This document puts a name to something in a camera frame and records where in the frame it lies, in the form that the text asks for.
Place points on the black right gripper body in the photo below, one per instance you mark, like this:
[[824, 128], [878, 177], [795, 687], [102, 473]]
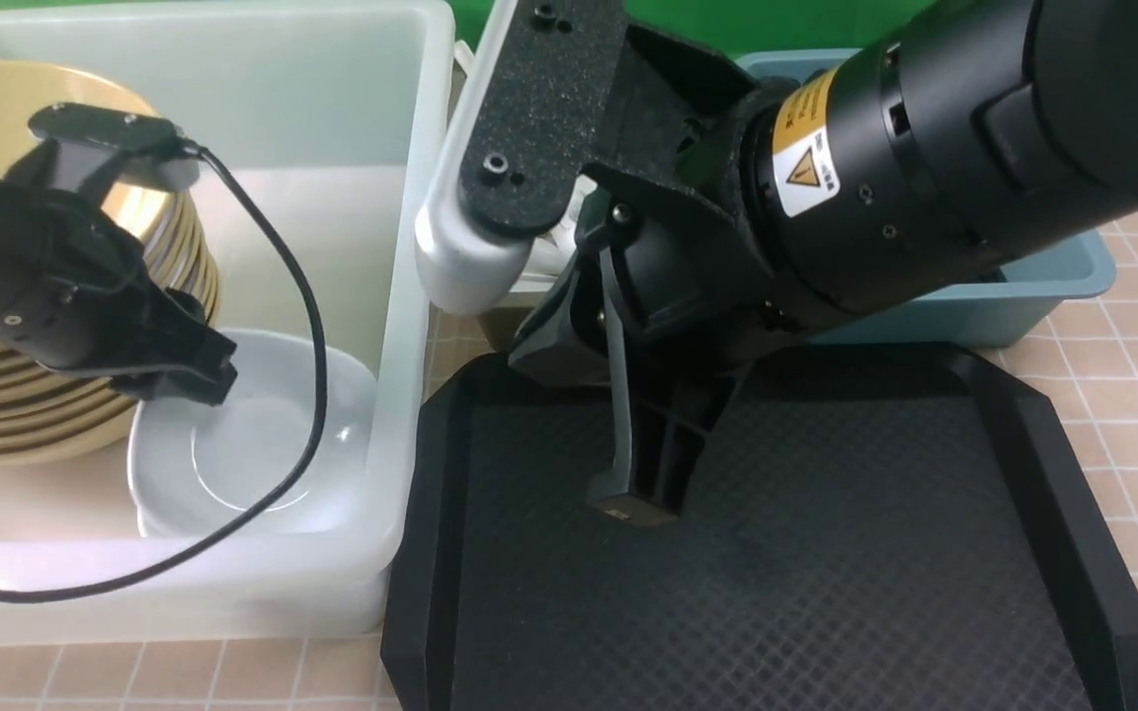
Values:
[[677, 267]]

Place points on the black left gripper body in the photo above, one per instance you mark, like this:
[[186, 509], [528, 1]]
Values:
[[73, 283]]

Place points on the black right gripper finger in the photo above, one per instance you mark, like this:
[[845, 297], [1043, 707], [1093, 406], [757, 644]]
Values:
[[664, 411]]

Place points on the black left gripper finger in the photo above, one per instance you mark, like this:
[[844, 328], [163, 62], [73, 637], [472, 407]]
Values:
[[174, 354]]

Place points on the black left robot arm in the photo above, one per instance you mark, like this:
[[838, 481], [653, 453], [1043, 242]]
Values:
[[75, 292]]

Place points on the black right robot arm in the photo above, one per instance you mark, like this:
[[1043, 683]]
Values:
[[1054, 153]]

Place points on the olive plastic spoon bin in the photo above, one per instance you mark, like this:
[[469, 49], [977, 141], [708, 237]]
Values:
[[550, 254]]

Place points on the stack of yellow bowls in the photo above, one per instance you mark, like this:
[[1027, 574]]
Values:
[[46, 418]]

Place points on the black serving tray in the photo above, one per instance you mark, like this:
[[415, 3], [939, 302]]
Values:
[[871, 528]]

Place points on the large white plastic tub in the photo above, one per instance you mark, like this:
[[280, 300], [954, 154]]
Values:
[[331, 114]]

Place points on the blue plastic chopstick bin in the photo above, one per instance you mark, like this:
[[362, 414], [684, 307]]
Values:
[[1023, 286]]

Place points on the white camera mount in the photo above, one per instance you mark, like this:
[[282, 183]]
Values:
[[522, 132]]

